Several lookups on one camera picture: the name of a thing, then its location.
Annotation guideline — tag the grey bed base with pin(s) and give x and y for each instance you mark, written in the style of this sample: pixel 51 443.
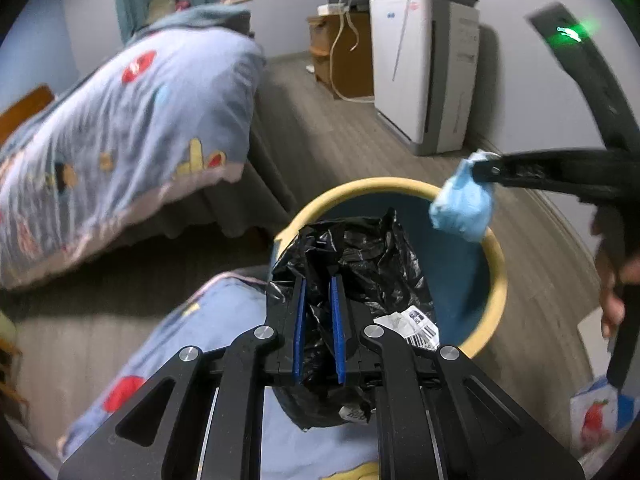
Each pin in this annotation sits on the grey bed base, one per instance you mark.
pixel 260 175

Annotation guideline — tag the printed blue duvet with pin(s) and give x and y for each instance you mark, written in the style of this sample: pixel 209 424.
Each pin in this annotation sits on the printed blue duvet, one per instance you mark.
pixel 125 125

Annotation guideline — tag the black plastic bag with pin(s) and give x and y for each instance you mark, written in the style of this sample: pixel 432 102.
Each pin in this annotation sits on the black plastic bag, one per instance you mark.
pixel 370 260

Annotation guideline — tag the white power strip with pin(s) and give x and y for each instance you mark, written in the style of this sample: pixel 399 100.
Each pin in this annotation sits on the white power strip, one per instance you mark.
pixel 332 9

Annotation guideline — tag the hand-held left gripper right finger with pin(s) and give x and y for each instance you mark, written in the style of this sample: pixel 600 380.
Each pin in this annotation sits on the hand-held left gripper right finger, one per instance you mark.
pixel 337 332

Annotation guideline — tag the olive cushion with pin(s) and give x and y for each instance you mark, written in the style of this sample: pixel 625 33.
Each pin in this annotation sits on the olive cushion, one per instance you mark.
pixel 165 5

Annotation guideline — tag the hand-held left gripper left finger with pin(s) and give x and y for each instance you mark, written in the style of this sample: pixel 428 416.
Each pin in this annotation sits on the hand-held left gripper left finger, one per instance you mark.
pixel 300 332

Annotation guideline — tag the person's right hand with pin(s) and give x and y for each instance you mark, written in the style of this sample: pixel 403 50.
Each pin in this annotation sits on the person's right hand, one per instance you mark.
pixel 611 305

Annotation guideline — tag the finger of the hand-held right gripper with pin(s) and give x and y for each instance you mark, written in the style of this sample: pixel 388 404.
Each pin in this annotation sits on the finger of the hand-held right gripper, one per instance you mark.
pixel 530 172

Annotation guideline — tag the white barcode label paper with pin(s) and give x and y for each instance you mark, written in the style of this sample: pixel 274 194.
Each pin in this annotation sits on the white barcode label paper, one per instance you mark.
pixel 407 327

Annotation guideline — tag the white air purifier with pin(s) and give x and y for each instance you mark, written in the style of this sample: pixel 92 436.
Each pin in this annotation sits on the white air purifier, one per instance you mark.
pixel 415 70

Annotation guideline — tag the wooden headboard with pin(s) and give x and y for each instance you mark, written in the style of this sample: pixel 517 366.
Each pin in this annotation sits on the wooden headboard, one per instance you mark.
pixel 25 110

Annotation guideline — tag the white flat carton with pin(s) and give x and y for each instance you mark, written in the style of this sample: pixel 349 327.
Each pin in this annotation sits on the white flat carton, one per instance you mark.
pixel 592 327

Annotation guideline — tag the strawberry print box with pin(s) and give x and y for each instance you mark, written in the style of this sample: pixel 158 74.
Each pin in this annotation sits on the strawberry print box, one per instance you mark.
pixel 597 420

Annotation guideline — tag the wooden cabinet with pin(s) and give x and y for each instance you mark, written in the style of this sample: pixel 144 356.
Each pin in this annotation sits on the wooden cabinet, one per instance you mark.
pixel 350 60

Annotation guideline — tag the teal bucket with yellow rim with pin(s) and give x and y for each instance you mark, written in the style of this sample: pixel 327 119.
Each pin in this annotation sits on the teal bucket with yellow rim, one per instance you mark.
pixel 475 290

